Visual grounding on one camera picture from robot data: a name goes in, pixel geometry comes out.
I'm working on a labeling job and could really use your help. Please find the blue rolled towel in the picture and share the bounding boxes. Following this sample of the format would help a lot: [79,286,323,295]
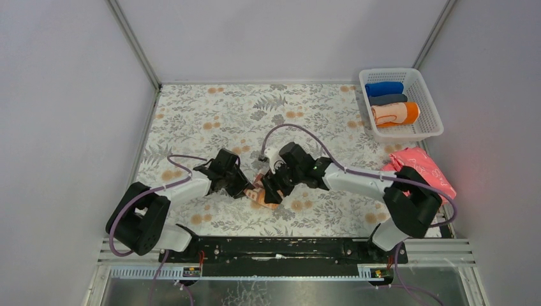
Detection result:
[364,82,404,97]

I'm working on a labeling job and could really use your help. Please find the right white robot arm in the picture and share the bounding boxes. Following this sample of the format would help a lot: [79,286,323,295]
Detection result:
[260,142,442,252]

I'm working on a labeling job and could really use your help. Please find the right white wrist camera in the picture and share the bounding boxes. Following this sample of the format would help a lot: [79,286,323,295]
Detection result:
[265,147,285,174]

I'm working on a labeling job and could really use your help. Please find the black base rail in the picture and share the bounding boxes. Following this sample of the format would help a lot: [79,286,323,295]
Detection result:
[159,236,408,277]

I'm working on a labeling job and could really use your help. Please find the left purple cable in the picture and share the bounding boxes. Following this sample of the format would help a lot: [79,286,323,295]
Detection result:
[108,154,208,306]

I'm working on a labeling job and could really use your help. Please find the purple cable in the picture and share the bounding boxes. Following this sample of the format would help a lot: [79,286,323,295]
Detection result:
[258,123,459,306]
[108,154,208,306]

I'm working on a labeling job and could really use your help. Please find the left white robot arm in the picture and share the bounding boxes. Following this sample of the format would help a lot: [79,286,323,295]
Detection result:
[105,149,252,257]

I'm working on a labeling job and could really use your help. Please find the grey rolled towel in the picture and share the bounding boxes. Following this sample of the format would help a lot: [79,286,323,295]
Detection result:
[369,94,408,106]

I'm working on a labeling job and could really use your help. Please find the orange cartoon towel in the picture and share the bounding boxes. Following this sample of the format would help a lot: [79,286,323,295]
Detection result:
[371,102,420,128]

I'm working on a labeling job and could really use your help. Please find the peach lettered towel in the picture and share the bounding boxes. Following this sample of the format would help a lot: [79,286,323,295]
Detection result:
[244,171,279,210]

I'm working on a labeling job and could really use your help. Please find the white plastic basket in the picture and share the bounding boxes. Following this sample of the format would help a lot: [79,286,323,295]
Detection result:
[359,68,444,143]

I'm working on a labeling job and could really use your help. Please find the pink folded towel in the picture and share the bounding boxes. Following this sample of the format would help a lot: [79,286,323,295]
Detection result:
[382,147,457,200]

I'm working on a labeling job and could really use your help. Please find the floral table mat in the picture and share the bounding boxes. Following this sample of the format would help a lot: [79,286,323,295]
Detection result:
[137,84,406,237]

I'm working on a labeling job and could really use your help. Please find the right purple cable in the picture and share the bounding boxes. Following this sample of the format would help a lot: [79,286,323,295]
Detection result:
[258,123,459,306]

